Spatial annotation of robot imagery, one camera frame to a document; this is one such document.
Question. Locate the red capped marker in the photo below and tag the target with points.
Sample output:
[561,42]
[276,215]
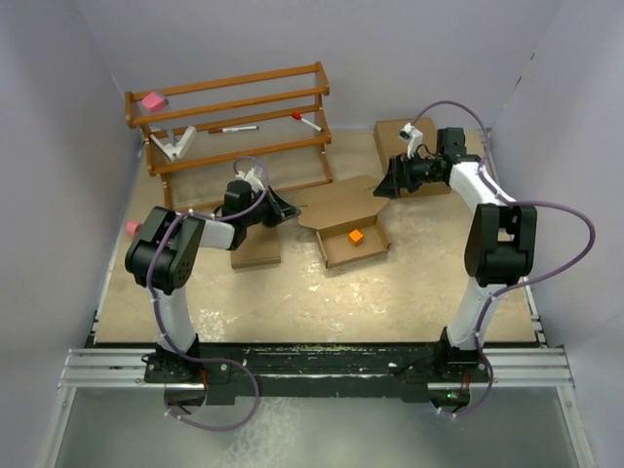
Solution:
[298,117]

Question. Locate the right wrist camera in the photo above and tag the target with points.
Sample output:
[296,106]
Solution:
[412,136]

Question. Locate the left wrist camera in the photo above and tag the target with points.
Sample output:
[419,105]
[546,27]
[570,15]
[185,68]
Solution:
[253,177]

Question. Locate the pink eraser block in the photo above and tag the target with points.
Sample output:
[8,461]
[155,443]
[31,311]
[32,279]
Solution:
[154,102]

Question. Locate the wooden rack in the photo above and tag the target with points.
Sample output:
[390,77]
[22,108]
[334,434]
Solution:
[266,99]

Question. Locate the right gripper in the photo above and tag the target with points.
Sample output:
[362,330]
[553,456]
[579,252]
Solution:
[400,177]

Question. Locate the small closed cardboard box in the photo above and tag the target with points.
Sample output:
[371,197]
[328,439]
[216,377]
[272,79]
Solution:
[261,247]

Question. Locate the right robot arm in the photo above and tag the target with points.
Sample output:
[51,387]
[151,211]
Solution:
[499,250]

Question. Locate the small pink capped bottle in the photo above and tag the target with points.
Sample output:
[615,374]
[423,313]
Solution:
[132,228]

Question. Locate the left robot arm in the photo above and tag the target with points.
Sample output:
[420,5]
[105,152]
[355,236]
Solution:
[162,255]

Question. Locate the orange ball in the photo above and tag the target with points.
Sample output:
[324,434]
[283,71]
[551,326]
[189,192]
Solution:
[356,237]

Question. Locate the black capped white marker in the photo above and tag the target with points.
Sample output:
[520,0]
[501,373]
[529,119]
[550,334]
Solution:
[235,129]

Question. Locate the white eraser brush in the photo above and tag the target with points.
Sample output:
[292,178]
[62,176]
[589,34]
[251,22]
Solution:
[175,148]

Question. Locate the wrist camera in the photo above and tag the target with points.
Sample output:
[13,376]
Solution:
[253,177]
[412,136]

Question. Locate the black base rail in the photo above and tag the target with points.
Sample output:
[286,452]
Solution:
[413,372]

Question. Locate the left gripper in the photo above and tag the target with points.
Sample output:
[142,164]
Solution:
[280,211]

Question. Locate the large closed cardboard box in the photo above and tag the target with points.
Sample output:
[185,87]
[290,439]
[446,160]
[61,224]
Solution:
[389,144]

